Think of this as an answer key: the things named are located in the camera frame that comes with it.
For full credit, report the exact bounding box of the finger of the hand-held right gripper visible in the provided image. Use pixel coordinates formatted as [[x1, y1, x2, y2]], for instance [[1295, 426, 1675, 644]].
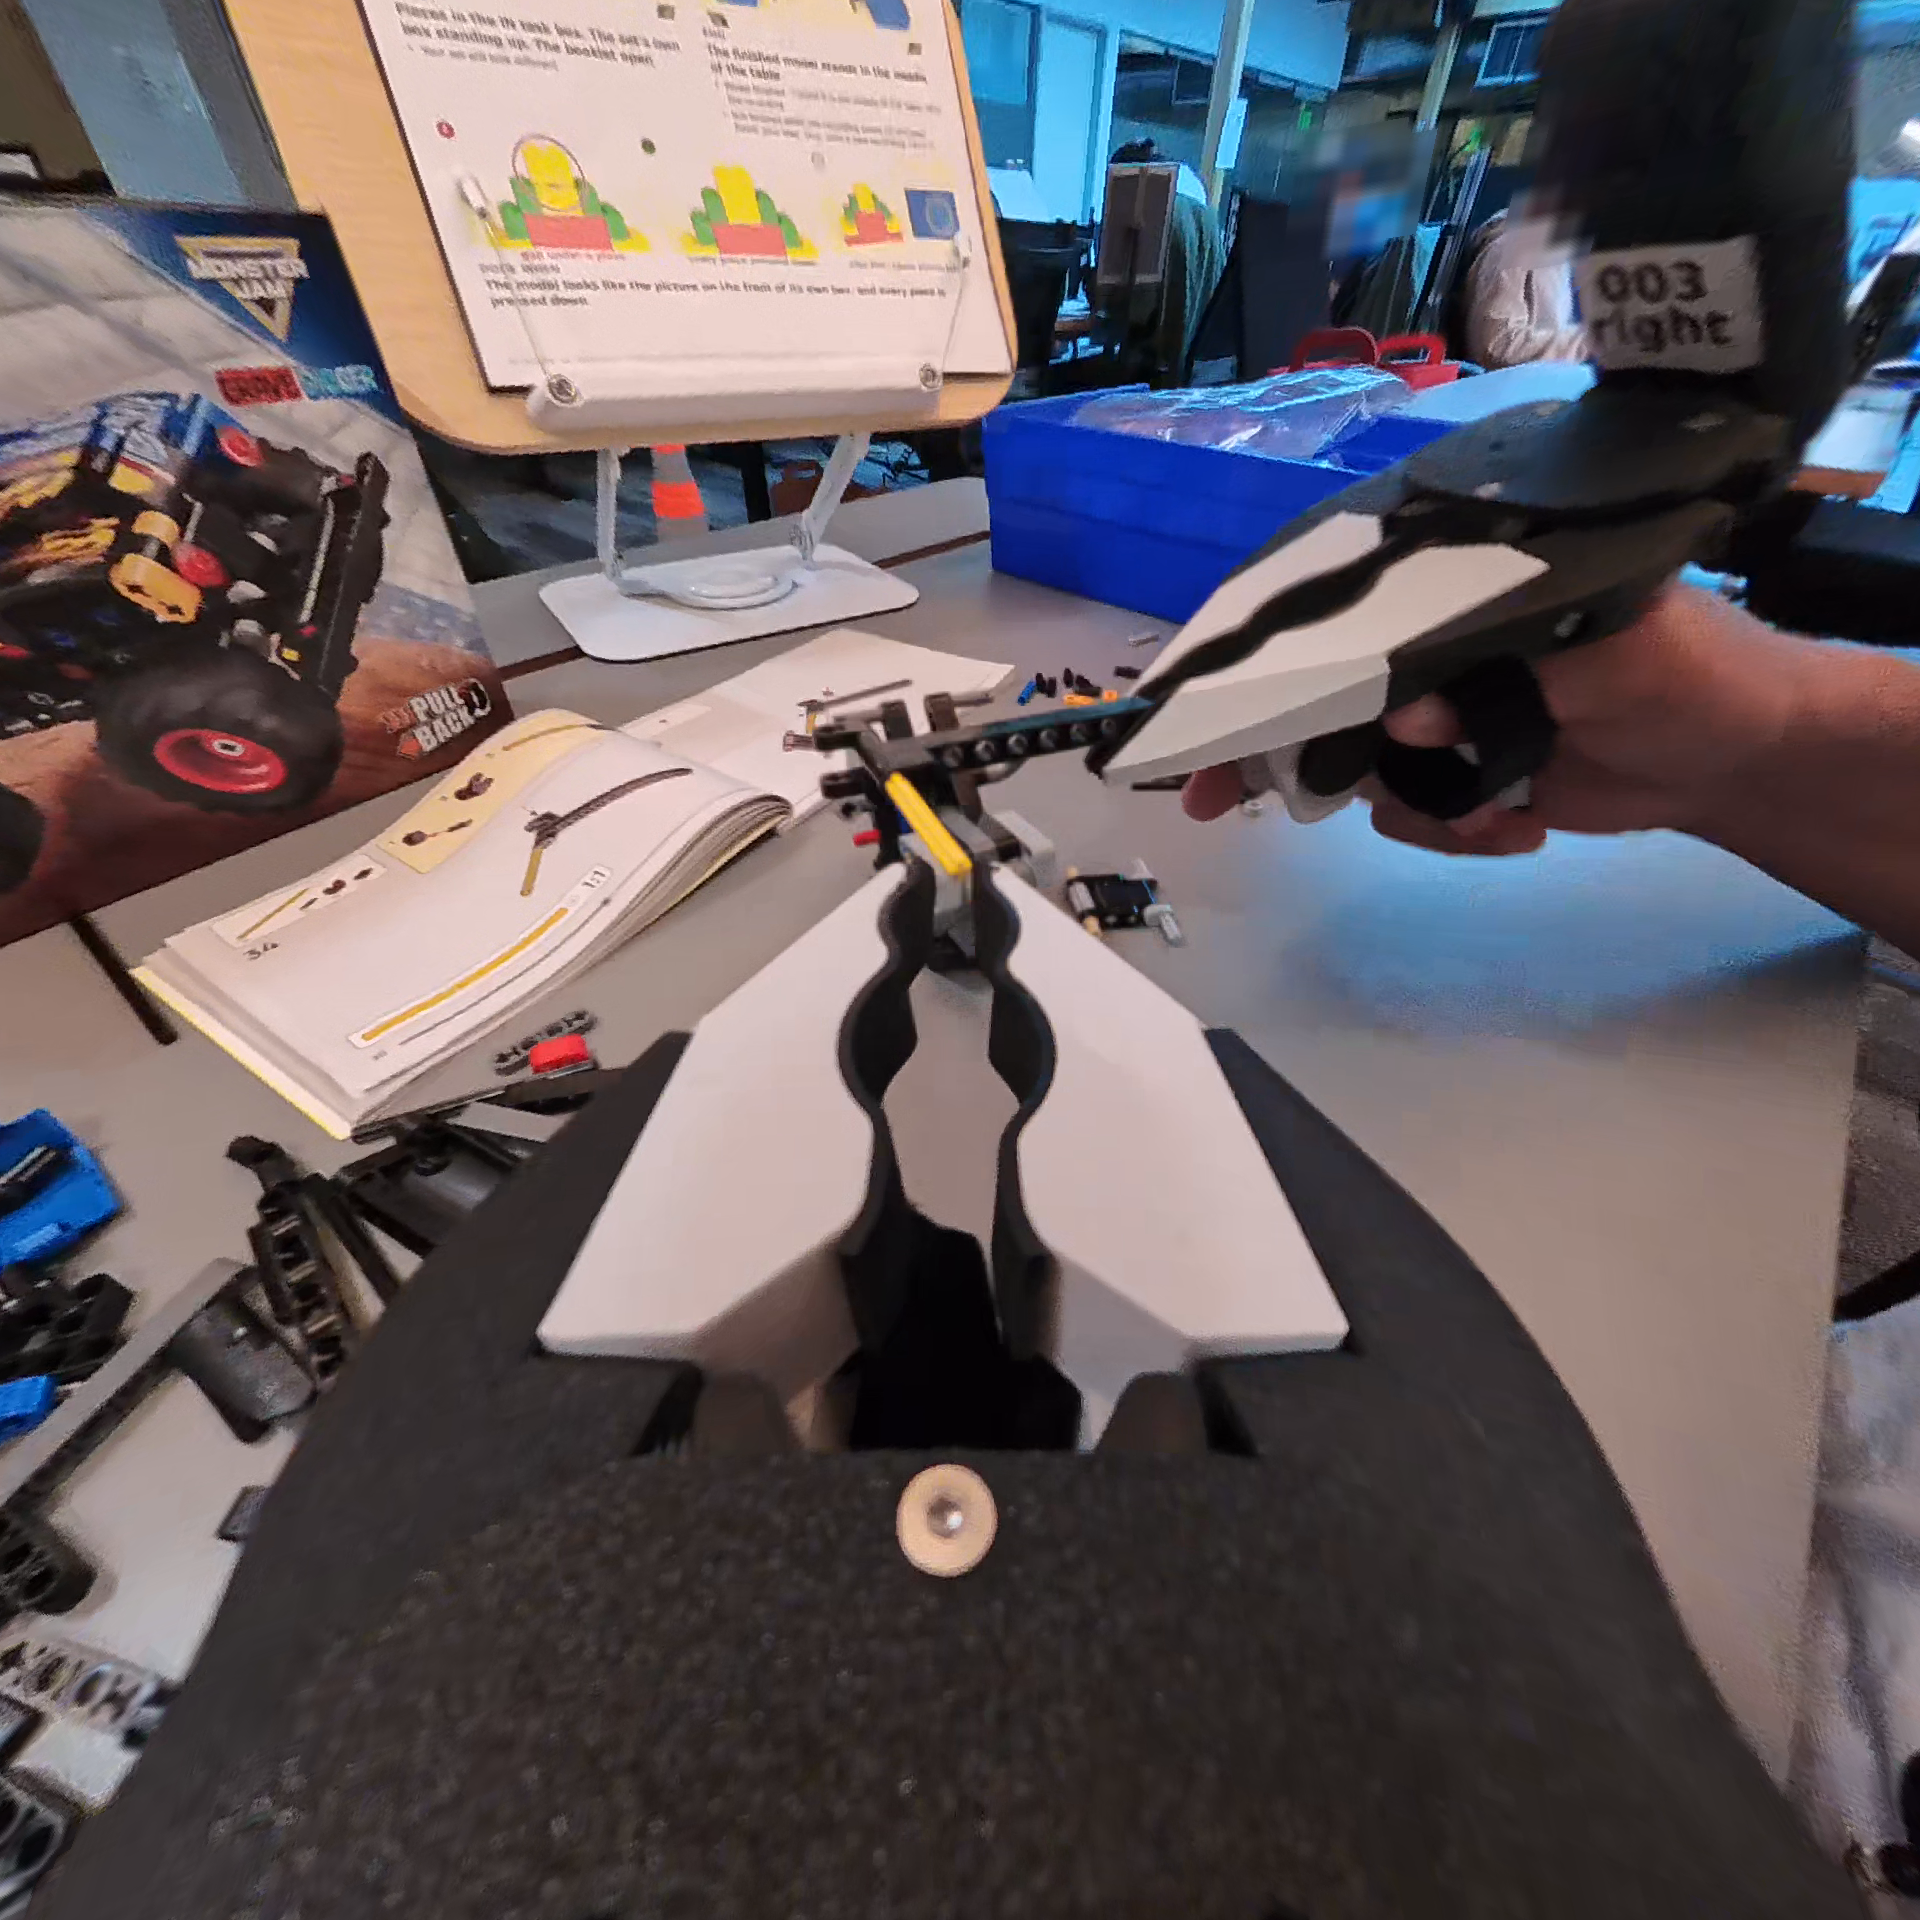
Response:
[[1101, 539, 1552, 784], [1142, 510, 1425, 706]]

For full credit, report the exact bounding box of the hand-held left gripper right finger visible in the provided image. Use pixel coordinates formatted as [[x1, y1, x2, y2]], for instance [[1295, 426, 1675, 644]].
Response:
[[983, 866, 1354, 1438]]

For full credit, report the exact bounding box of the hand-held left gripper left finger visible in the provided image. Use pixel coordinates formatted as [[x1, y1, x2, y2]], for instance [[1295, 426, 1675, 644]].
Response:
[[535, 862, 922, 1433]]

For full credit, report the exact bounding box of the small black lego sub-assembly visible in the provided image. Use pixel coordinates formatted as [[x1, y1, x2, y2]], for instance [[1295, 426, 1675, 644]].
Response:
[[1066, 859, 1186, 946]]

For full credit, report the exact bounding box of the black lego beam yellow axle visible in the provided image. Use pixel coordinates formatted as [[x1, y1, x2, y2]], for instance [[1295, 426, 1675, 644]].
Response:
[[809, 697, 1165, 888]]

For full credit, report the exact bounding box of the partly built lego truck chassis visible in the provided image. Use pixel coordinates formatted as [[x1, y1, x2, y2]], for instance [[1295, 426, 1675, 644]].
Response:
[[817, 682, 1063, 970]]

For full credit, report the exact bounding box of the lego instruction booklet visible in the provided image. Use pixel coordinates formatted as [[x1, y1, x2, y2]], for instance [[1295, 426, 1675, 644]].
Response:
[[135, 630, 1017, 1142]]

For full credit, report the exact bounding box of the pile of large lego pieces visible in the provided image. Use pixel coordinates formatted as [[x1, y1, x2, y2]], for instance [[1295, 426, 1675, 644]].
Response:
[[0, 1013, 602, 1920]]

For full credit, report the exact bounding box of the lego set box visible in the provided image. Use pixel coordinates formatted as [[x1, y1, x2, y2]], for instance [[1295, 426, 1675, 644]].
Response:
[[0, 194, 513, 952]]

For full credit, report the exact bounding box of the person's right hand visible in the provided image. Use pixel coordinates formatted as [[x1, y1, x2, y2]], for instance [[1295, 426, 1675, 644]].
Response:
[[1182, 585, 1806, 859]]

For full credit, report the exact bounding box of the blue plastic bin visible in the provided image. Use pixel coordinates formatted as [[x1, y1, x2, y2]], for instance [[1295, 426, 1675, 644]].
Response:
[[983, 369, 1471, 624]]

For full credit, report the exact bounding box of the clear plastic bag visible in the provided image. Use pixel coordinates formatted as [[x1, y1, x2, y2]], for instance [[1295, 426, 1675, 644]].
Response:
[[1072, 369, 1415, 460]]

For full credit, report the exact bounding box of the red plastic crate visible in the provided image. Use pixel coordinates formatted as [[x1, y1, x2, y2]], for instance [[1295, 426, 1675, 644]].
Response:
[[1288, 326, 1453, 396]]

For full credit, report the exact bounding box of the black tape strip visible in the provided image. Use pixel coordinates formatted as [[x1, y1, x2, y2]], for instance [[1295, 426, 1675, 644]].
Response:
[[66, 915, 179, 1048]]

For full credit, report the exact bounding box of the white printed instruction sheet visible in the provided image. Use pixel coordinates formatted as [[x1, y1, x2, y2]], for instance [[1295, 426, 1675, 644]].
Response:
[[359, 0, 1016, 396]]

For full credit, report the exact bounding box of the wooden board document stand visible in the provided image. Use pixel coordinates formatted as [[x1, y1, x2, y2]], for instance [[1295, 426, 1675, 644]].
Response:
[[224, 0, 1022, 666]]

